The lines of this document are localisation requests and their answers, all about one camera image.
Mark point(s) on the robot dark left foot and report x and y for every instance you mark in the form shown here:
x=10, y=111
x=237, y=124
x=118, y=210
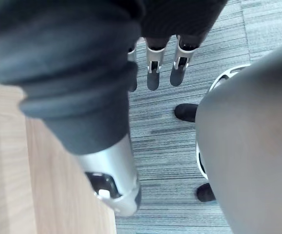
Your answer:
x=186, y=112

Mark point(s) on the robot dark foot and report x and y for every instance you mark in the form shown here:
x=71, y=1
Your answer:
x=205, y=193
x=186, y=112

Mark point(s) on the light wooden cabinet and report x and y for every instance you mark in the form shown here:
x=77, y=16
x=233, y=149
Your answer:
x=31, y=170

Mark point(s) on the robot silver left leg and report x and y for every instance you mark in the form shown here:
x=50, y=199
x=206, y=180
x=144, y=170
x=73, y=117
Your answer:
x=224, y=75

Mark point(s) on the robot silver leg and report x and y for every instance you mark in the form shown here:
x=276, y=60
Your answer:
x=248, y=146
x=224, y=75

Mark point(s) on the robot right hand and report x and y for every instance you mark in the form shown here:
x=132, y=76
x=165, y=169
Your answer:
x=65, y=73

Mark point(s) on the robot silver right leg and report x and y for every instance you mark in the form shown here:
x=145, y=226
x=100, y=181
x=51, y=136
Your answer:
x=248, y=146

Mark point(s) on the robot dark right foot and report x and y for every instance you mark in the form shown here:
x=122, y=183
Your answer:
x=205, y=193

